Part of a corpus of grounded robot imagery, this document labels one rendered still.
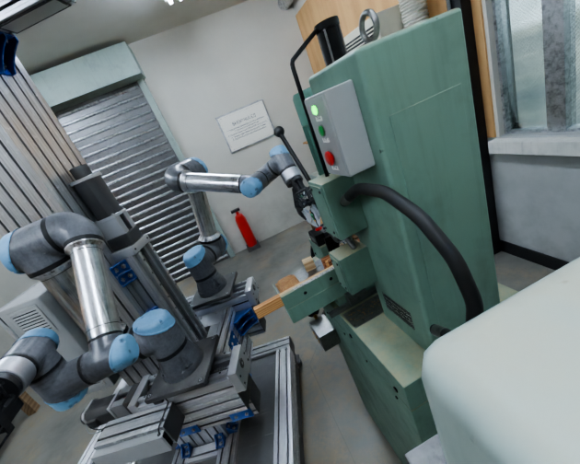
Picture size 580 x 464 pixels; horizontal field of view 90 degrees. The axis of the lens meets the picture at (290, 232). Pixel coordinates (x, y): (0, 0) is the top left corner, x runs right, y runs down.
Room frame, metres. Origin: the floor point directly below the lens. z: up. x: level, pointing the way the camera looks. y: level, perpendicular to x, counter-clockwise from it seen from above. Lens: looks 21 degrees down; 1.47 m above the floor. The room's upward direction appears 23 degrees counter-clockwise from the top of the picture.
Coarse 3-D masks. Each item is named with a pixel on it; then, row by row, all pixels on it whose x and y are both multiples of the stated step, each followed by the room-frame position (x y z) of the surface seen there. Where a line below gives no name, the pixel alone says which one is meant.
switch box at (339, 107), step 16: (352, 80) 0.55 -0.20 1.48; (320, 96) 0.55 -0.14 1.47; (336, 96) 0.54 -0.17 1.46; (352, 96) 0.54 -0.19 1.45; (320, 112) 0.57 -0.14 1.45; (336, 112) 0.54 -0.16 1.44; (352, 112) 0.54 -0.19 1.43; (336, 128) 0.54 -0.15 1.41; (352, 128) 0.54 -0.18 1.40; (320, 144) 0.61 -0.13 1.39; (336, 144) 0.54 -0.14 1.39; (352, 144) 0.54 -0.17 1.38; (368, 144) 0.54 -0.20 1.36; (336, 160) 0.57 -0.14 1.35; (352, 160) 0.54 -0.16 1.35; (368, 160) 0.54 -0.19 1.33
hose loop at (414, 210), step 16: (352, 192) 0.57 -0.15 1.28; (368, 192) 0.51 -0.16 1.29; (384, 192) 0.47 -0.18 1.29; (400, 208) 0.43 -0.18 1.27; (416, 208) 0.41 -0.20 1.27; (416, 224) 0.41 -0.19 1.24; (432, 224) 0.39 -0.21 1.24; (432, 240) 0.38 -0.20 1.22; (448, 240) 0.37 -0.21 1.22; (448, 256) 0.36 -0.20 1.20; (464, 272) 0.34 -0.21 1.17; (464, 288) 0.34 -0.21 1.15; (480, 304) 0.33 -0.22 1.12
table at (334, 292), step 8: (320, 264) 1.01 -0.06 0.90; (296, 272) 1.03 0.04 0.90; (304, 272) 1.01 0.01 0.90; (312, 272) 0.99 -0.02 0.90; (328, 288) 0.85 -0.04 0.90; (336, 288) 0.85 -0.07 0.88; (312, 296) 0.84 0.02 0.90; (320, 296) 0.84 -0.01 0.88; (328, 296) 0.84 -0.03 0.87; (336, 296) 0.85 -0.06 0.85; (304, 304) 0.83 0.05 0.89; (312, 304) 0.83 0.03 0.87; (320, 304) 0.84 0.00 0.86; (288, 312) 0.82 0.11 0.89; (296, 312) 0.82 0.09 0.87; (304, 312) 0.83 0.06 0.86; (312, 312) 0.83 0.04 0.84; (296, 320) 0.82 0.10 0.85
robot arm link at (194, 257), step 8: (192, 248) 1.41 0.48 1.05; (200, 248) 1.37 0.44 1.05; (208, 248) 1.41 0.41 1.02; (184, 256) 1.36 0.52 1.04; (192, 256) 1.32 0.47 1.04; (200, 256) 1.33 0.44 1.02; (208, 256) 1.36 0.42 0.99; (192, 264) 1.31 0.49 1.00; (200, 264) 1.31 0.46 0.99; (208, 264) 1.34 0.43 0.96; (192, 272) 1.32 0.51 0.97; (200, 272) 1.31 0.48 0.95; (208, 272) 1.32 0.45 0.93
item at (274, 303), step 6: (300, 282) 0.89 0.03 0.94; (288, 288) 0.88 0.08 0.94; (270, 300) 0.85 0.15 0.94; (276, 300) 0.85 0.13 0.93; (258, 306) 0.85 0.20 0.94; (264, 306) 0.84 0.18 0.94; (270, 306) 0.85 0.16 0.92; (276, 306) 0.85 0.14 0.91; (282, 306) 0.85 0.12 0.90; (258, 312) 0.84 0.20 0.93; (264, 312) 0.84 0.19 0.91; (270, 312) 0.84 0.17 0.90
